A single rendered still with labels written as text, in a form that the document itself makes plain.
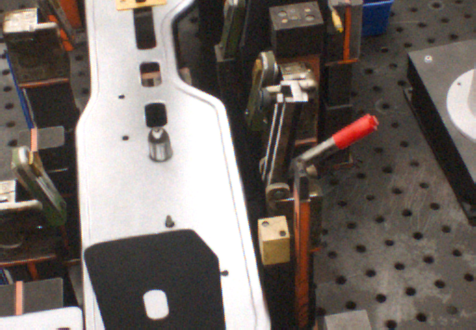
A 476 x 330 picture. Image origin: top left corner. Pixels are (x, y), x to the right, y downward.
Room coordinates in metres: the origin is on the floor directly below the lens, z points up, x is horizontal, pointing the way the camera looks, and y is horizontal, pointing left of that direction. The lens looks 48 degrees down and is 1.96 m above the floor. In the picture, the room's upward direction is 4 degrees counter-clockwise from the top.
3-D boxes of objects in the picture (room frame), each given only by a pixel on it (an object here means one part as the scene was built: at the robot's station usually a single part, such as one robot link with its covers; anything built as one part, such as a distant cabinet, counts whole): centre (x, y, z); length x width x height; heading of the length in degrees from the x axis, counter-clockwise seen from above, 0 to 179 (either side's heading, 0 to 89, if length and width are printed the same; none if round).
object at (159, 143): (0.85, 0.10, 1.02); 0.03 x 0.03 x 0.07
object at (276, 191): (0.72, -0.05, 1.06); 0.03 x 0.01 x 0.03; 95
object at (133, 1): (1.19, 0.13, 1.01); 0.08 x 0.04 x 0.01; 95
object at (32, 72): (1.11, 0.30, 0.87); 0.12 x 0.09 x 0.35; 95
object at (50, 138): (0.90, 0.28, 0.84); 0.11 x 0.08 x 0.29; 95
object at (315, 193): (0.74, -0.08, 0.88); 0.07 x 0.06 x 0.35; 95
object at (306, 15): (0.99, -0.10, 0.91); 0.07 x 0.05 x 0.42; 95
